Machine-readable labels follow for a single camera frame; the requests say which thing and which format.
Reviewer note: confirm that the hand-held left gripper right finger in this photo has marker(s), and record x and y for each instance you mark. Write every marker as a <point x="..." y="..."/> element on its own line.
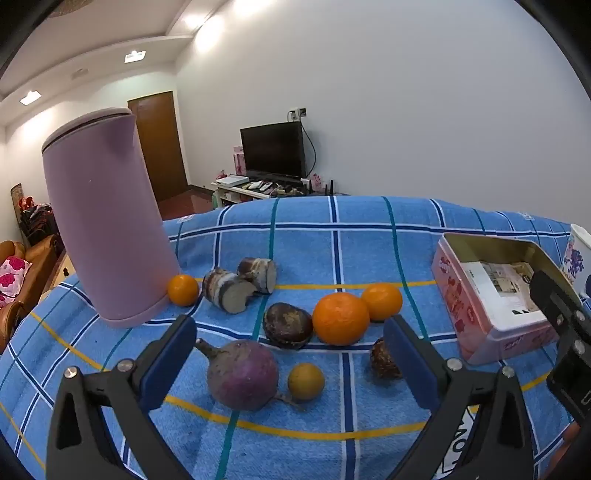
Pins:
<point x="408" y="364"/>

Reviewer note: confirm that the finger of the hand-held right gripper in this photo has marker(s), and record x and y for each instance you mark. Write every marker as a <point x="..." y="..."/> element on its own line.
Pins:
<point x="554" y="300"/>

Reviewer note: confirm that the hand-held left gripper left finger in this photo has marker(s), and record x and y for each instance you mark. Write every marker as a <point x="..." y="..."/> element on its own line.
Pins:
<point x="166" y="364"/>

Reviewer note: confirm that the small brown taro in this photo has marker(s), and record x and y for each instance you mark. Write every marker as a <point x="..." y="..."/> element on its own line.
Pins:
<point x="381" y="360"/>

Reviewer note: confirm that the medium orange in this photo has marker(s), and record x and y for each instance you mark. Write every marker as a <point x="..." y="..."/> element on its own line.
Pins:
<point x="383" y="300"/>

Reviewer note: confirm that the small orange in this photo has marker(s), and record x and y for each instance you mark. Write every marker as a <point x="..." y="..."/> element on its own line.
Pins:
<point x="183" y="290"/>

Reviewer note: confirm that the purple turnip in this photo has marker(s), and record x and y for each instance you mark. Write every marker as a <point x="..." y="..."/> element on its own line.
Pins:
<point x="242" y="374"/>

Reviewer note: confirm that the pink tin box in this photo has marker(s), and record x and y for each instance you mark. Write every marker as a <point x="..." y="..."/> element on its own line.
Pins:
<point x="457" y="300"/>

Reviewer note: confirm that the large orange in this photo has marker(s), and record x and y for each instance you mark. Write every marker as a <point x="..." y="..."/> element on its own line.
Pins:
<point x="340" y="318"/>

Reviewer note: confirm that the large cut taro piece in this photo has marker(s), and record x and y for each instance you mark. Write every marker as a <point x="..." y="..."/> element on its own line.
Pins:
<point x="228" y="291"/>

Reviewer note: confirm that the yellow-brown longan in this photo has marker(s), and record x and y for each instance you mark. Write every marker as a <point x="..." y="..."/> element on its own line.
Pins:
<point x="305" y="381"/>

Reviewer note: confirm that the round dark brown taro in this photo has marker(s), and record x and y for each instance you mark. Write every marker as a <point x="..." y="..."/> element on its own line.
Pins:
<point x="287" y="325"/>

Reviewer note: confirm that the short cut taro piece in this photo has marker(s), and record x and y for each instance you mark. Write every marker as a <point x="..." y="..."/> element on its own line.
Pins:
<point x="258" y="274"/>

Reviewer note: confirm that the printed paper sheet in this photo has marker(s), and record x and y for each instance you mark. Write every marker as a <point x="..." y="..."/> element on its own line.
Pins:
<point x="498" y="295"/>

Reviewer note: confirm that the white cup with blue print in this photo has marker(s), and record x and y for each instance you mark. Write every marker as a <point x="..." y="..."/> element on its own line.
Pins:
<point x="577" y="249"/>

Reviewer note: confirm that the wooden coffee table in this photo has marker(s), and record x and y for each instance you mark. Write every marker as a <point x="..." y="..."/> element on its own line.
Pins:
<point x="62" y="272"/>

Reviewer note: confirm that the blue checked blanket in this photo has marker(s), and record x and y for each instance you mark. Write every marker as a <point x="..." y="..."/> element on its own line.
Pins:
<point x="323" y="240"/>

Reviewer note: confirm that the purple electric kettle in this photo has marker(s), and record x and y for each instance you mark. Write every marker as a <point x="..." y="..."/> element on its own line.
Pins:
<point x="106" y="221"/>

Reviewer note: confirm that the orange leather sofa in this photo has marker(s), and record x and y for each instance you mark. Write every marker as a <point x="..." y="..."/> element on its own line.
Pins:
<point x="32" y="277"/>

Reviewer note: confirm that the pink floral pillow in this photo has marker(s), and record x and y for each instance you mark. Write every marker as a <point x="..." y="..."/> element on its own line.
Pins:
<point x="11" y="277"/>

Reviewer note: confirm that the white television stand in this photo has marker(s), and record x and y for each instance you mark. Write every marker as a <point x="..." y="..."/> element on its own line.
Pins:
<point x="231" y="191"/>

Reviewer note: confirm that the stack of dark chairs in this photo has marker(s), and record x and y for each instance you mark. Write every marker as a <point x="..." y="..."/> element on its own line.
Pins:
<point x="39" y="221"/>

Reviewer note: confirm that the white set-top box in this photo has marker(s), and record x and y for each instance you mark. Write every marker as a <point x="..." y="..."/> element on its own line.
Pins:
<point x="232" y="180"/>

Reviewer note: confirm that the pink floral decoration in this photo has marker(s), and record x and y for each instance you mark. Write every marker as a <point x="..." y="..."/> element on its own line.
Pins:
<point x="316" y="181"/>

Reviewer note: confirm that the row of remote controls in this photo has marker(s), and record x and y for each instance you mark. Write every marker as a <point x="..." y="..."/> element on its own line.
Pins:
<point x="270" y="187"/>

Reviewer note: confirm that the pink gift box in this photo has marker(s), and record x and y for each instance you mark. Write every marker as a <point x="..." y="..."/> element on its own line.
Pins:
<point x="238" y="161"/>

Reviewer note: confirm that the brown wooden door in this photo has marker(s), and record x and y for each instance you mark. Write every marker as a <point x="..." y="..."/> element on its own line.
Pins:
<point x="157" y="143"/>

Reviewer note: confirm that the black television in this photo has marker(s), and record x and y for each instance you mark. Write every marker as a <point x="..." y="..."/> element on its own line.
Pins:
<point x="273" y="150"/>

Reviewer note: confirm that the recessed ceiling light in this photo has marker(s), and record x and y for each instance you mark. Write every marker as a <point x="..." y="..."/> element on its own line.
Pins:
<point x="30" y="97"/>
<point x="135" y="56"/>

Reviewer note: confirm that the brown wall hanging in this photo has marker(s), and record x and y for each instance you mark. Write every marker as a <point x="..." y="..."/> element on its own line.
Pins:
<point x="16" y="194"/>

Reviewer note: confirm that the wall power outlet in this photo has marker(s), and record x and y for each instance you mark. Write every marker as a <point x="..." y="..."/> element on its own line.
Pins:
<point x="298" y="112"/>

